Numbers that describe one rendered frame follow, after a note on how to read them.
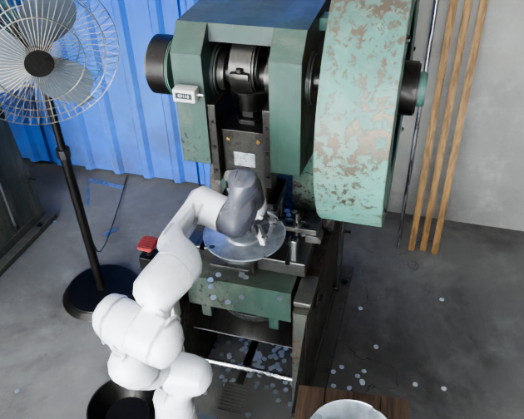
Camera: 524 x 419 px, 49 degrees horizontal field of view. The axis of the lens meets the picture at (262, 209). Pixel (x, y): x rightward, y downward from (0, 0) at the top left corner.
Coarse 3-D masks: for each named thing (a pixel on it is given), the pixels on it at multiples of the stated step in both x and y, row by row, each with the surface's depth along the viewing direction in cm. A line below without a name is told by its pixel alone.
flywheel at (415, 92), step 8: (408, 64) 160; (416, 64) 160; (408, 72) 158; (416, 72) 158; (424, 72) 162; (408, 80) 158; (416, 80) 157; (424, 80) 160; (408, 88) 158; (416, 88) 158; (424, 88) 160; (400, 96) 159; (408, 96) 159; (416, 96) 159; (424, 96) 161; (400, 104) 161; (408, 104) 160; (416, 104) 163; (400, 112) 164; (408, 112) 163
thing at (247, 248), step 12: (276, 216) 207; (276, 228) 203; (204, 240) 197; (216, 240) 198; (228, 240) 198; (240, 240) 197; (252, 240) 197; (276, 240) 197; (216, 252) 193; (228, 252) 193; (240, 252) 193; (252, 252) 193; (264, 252) 193
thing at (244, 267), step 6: (216, 258) 191; (210, 264) 190; (216, 264) 189; (222, 264) 189; (228, 264) 189; (234, 264) 189; (240, 264) 189; (246, 264) 188; (252, 264) 189; (234, 270) 188; (240, 270) 187; (246, 270) 186; (252, 270) 203
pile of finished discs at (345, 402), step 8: (344, 400) 193; (352, 400) 192; (320, 408) 191; (328, 408) 191; (336, 408) 191; (344, 408) 190; (352, 408) 190; (360, 408) 190; (368, 408) 190; (312, 416) 188; (320, 416) 190; (328, 416) 188; (336, 416) 188; (344, 416) 188; (352, 416) 188; (360, 416) 188; (368, 416) 188; (376, 416) 188; (384, 416) 187
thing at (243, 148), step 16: (240, 112) 187; (224, 128) 182; (240, 128) 182; (256, 128) 181; (224, 144) 185; (240, 144) 183; (256, 144) 182; (224, 160) 189; (240, 160) 187; (256, 160) 185; (224, 176) 192; (272, 192) 199
